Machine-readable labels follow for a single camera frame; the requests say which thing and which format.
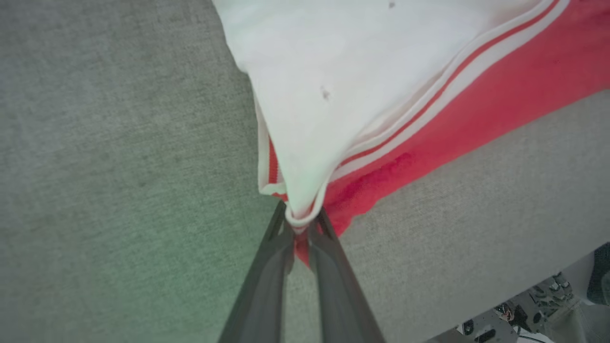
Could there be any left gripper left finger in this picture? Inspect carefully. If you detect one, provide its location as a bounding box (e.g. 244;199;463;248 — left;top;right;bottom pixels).
218;201;296;343

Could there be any grey fabric sofa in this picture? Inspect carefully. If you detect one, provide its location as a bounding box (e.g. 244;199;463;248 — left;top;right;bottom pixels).
0;0;610;343

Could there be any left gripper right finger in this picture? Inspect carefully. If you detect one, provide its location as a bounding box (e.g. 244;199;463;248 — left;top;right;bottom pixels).
307;208;386;343

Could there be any red and white garment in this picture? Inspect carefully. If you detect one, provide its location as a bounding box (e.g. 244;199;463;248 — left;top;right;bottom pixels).
211;0;610;267

